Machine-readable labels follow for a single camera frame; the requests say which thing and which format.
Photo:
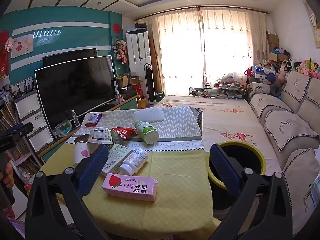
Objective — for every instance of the white instant noodle bowl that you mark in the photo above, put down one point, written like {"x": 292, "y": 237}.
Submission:
{"x": 100, "y": 136}

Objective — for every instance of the green white drink bottle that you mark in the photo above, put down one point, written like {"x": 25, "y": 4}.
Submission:
{"x": 146, "y": 130}

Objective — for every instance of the pink plush toy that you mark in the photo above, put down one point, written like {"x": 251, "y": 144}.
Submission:
{"x": 281, "y": 73}

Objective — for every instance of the large flat television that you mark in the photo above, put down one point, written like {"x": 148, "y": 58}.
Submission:
{"x": 75, "y": 90}

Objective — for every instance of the green snack packet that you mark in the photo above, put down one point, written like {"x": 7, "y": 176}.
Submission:
{"x": 115, "y": 138}

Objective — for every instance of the dark brown lid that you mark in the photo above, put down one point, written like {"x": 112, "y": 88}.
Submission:
{"x": 80, "y": 139}

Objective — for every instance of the green clear plastic bag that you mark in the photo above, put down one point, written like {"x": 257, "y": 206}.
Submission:
{"x": 63, "y": 128}

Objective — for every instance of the red snack packet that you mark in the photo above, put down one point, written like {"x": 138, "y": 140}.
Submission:
{"x": 123, "y": 132}

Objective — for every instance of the yellow rimmed black bin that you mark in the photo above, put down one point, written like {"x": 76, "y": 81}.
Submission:
{"x": 237, "y": 147}

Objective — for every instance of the white standing air conditioner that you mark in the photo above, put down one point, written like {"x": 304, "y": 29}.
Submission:
{"x": 138, "y": 47}

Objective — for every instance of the brown cardboard box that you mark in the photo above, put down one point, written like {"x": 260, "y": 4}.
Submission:
{"x": 123, "y": 80}

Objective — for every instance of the grey patterned cloth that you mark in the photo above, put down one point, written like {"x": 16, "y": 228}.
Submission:
{"x": 175, "y": 122}

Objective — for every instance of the pink strawberry milk carton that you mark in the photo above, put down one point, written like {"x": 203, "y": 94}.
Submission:
{"x": 130, "y": 187}

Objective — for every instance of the yellow tablecloth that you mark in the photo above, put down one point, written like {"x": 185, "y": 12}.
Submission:
{"x": 175, "y": 180}

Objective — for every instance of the small red blue box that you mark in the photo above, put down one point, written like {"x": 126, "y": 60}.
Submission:
{"x": 93, "y": 120}

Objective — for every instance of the white pill bottle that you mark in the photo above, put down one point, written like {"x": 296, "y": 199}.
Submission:
{"x": 133, "y": 161}

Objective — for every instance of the white folded towel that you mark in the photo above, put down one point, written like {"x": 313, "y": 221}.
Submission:
{"x": 148, "y": 115}

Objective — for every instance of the small black television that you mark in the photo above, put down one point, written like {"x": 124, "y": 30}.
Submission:
{"x": 70, "y": 54}

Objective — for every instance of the white plastic drawer cabinet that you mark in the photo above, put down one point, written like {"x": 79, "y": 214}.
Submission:
{"x": 32, "y": 120}

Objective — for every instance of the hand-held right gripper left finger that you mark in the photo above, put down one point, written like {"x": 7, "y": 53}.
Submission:
{"x": 92, "y": 170}

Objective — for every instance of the bookshelf with books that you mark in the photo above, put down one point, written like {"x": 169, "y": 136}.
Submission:
{"x": 10, "y": 127}

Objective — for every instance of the floral sheet mattress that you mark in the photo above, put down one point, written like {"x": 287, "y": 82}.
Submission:
{"x": 225, "y": 120}

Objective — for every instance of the white printed box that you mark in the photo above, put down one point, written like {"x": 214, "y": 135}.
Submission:
{"x": 117, "y": 155}

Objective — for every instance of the person's left hand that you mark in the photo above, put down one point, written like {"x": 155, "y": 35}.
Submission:
{"x": 8, "y": 176}

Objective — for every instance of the black box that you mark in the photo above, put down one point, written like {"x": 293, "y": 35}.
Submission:
{"x": 141, "y": 25}

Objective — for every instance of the red round wall ornament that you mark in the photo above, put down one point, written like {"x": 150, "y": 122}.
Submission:
{"x": 115, "y": 27}

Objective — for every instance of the grey neck pillow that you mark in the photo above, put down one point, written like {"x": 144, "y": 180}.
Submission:
{"x": 275, "y": 90}

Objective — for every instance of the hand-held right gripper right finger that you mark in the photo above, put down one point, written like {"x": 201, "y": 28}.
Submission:
{"x": 225, "y": 172}

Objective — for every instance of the stack of cardboard boxes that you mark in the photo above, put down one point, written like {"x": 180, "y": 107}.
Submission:
{"x": 272, "y": 45}

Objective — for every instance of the white paper cup pink heart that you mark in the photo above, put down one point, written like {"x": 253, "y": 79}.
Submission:
{"x": 81, "y": 153}

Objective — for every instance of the beige sofa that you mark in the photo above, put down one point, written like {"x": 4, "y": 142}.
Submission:
{"x": 285, "y": 130}

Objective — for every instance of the blue star print bag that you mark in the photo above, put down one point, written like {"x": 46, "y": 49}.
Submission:
{"x": 260, "y": 70}

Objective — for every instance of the artificial flower decoration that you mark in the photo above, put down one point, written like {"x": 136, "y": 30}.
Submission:
{"x": 120, "y": 50}

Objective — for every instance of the glass coffee table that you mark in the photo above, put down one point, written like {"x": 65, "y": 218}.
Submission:
{"x": 217, "y": 91}

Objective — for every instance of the framed photos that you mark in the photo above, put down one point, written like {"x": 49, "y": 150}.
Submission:
{"x": 26, "y": 84}

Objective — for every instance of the red wall hanging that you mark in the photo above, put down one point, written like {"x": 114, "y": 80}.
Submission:
{"x": 3, "y": 55}

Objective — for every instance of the row of plush toys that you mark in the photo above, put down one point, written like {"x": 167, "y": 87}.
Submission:
{"x": 306, "y": 66}

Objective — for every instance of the wall poster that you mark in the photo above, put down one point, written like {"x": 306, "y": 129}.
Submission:
{"x": 22, "y": 45}

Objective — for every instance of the white tower fan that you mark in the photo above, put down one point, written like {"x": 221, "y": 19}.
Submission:
{"x": 149, "y": 83}

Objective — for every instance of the clear water bottle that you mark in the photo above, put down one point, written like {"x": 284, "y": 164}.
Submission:
{"x": 75, "y": 119}

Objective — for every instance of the curtain rod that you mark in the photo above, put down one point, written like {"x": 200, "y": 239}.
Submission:
{"x": 200, "y": 10}

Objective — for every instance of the cream embroidered curtains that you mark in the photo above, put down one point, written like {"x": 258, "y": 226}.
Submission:
{"x": 180, "y": 42}

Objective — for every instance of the stack of pale folders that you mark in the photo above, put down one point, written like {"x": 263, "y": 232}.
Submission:
{"x": 315, "y": 186}

